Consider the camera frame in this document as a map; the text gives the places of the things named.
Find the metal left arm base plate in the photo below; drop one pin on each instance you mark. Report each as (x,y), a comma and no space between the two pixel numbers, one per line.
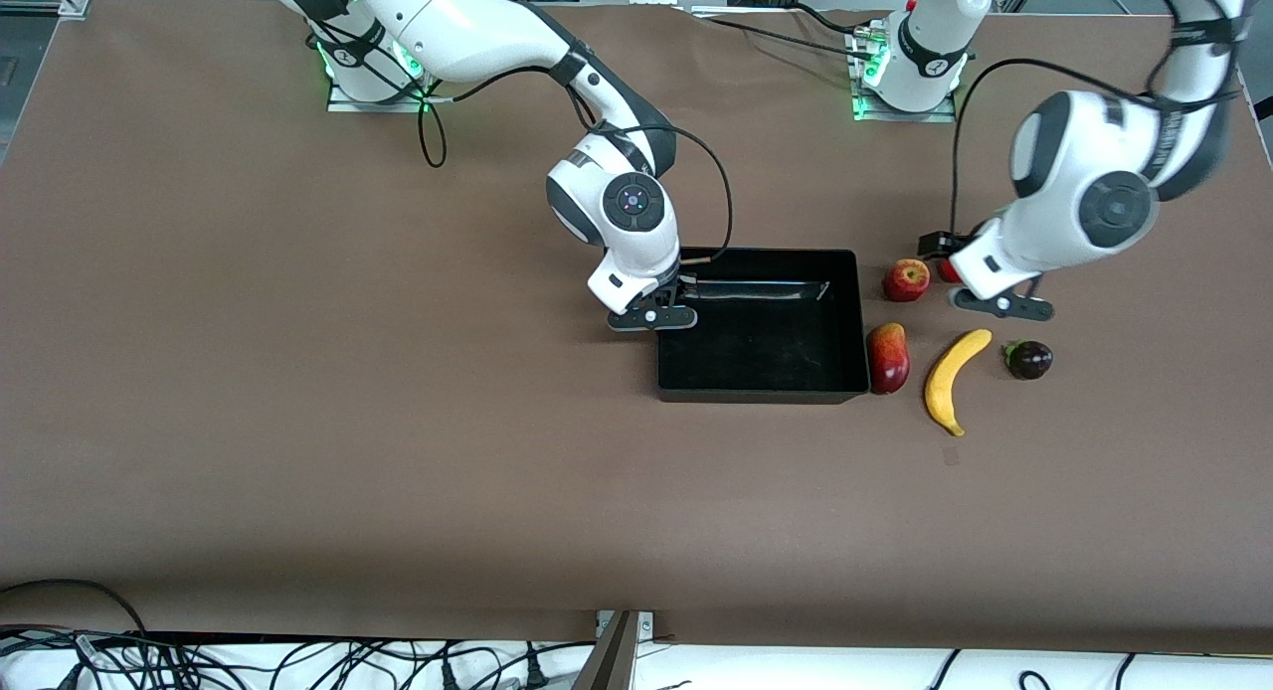
(945,113)

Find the yellow banana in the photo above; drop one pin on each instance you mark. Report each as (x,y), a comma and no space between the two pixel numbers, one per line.
(950,377)

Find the grey metal post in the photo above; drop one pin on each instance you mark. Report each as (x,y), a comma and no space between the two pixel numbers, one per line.
(609,660)

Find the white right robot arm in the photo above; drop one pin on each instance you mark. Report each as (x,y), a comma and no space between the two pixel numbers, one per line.
(467,24)

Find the red pomegranate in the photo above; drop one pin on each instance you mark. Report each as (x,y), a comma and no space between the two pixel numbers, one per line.
(950,270)

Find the red yellow mango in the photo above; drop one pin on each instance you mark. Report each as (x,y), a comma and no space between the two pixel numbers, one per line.
(890,358)

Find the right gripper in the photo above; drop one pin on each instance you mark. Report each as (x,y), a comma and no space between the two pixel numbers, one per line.
(672,291)

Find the red apple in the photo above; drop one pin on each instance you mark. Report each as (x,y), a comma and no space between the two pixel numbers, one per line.
(906,279)

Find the black plastic box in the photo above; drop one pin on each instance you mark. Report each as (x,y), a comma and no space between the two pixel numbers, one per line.
(766,352)

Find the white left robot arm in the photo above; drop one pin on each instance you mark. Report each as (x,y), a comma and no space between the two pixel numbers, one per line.
(1094,173)

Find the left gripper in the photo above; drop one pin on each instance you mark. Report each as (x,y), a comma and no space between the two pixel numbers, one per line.
(936,244)

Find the dark purple eggplant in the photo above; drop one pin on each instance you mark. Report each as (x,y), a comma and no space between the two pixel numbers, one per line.
(1030,360)

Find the metal table bracket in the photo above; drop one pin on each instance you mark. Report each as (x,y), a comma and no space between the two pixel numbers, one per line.
(644,623)

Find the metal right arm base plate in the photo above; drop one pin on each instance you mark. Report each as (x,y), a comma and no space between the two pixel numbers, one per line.
(348,101)

